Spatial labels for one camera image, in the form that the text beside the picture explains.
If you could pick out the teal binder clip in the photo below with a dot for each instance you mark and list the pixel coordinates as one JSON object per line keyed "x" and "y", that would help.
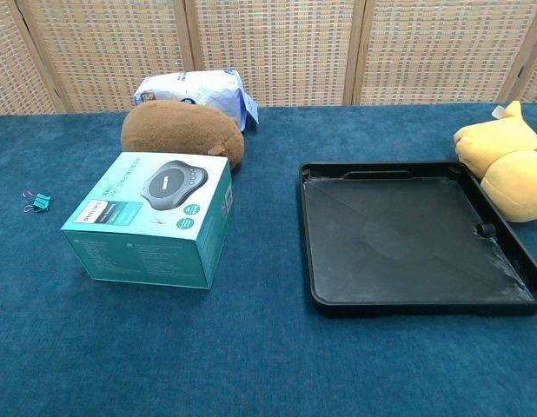
{"x": 41, "y": 202}

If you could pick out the teal Philips speaker box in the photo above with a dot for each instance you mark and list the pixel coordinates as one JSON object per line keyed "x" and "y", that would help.
{"x": 147, "y": 221}

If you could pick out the brown plush toy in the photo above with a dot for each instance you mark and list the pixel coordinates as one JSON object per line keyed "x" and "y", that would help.
{"x": 173, "y": 130}

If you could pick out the white blue plastic package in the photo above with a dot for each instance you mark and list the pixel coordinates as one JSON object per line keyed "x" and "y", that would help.
{"x": 207, "y": 92}

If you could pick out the black plastic tray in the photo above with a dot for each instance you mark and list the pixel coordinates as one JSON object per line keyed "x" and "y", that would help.
{"x": 407, "y": 239}

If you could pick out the woven folding screen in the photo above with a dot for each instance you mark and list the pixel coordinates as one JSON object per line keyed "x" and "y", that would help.
{"x": 268, "y": 48}

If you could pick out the yellow plush toy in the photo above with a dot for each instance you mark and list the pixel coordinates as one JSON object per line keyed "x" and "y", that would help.
{"x": 507, "y": 165}

